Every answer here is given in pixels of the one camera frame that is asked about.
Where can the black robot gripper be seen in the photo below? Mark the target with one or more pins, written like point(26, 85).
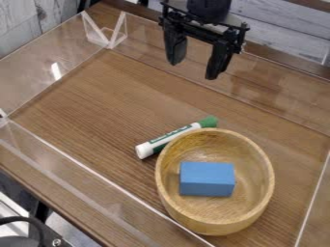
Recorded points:
point(205, 21)

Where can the blue rectangular block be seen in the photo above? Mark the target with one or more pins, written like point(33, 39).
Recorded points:
point(209, 179)

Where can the brown wooden bowl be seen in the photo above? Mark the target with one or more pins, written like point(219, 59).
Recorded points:
point(216, 215)

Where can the green and white marker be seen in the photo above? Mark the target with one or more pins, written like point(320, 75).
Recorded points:
point(153, 146)

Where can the clear acrylic corner bracket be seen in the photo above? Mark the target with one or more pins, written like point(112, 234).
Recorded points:
point(105, 37)

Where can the clear acrylic barrier wall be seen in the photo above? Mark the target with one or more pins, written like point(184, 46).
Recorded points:
point(97, 205)

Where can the black metal mount base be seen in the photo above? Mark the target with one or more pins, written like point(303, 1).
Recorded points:
point(21, 234)

